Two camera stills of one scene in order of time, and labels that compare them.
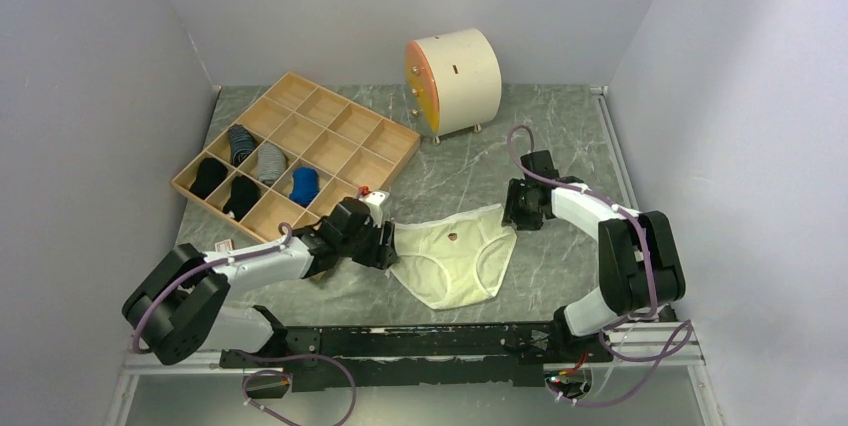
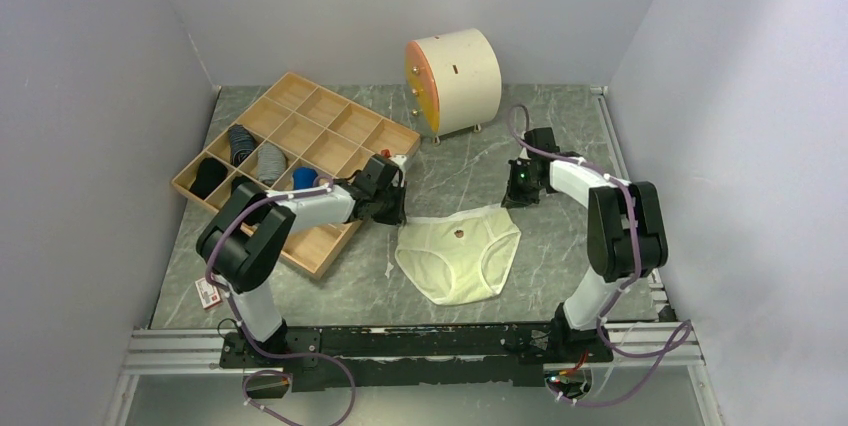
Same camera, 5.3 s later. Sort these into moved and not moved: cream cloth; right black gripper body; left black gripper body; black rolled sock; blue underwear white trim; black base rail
Moved: right black gripper body; left black gripper body
Not moved: blue underwear white trim; black rolled sock; cream cloth; black base rail
